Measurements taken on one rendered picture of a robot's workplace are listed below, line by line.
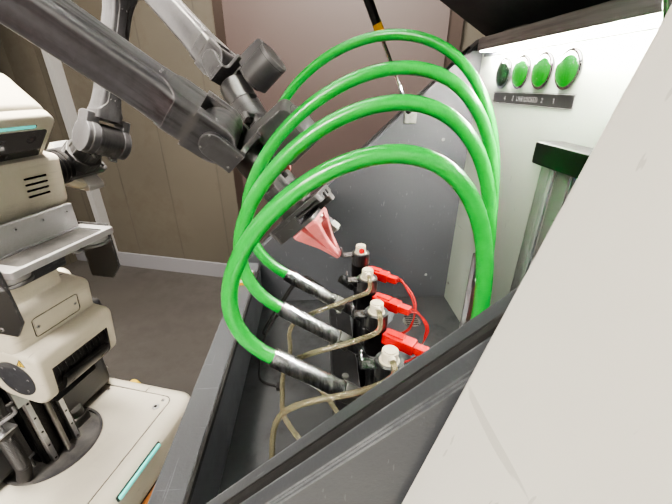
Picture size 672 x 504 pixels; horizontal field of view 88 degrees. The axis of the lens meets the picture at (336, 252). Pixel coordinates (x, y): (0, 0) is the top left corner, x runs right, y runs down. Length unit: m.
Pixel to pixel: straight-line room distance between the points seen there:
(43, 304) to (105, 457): 0.61
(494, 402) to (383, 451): 0.09
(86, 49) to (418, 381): 0.47
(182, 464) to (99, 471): 0.96
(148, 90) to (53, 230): 0.62
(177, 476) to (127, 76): 0.47
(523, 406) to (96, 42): 0.50
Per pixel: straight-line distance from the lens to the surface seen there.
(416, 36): 0.56
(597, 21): 0.55
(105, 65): 0.51
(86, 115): 1.05
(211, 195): 2.64
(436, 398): 0.24
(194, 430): 0.55
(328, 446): 0.28
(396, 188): 0.86
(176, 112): 0.49
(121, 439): 1.52
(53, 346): 1.10
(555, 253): 0.18
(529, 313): 0.18
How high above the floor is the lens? 1.36
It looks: 26 degrees down
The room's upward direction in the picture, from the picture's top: straight up
